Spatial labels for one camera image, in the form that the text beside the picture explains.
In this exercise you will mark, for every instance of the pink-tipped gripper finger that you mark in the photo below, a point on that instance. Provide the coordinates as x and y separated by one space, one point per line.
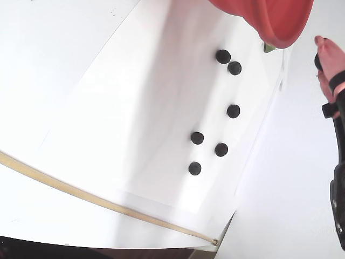
331 59
326 90

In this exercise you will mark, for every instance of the white paper sheet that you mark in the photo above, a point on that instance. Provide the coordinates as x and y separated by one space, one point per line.
161 108

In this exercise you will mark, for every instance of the red collapsible silicone cup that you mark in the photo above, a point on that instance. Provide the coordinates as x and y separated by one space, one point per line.
269 19

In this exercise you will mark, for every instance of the dark blueberry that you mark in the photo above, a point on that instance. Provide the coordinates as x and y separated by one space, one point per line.
197 137
223 56
221 149
317 61
194 168
234 68
233 111

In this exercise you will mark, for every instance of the long wooden stick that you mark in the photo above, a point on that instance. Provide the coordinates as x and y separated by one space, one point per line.
54 186

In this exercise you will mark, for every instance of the curled green leaf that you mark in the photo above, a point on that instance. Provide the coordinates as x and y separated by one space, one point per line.
269 49

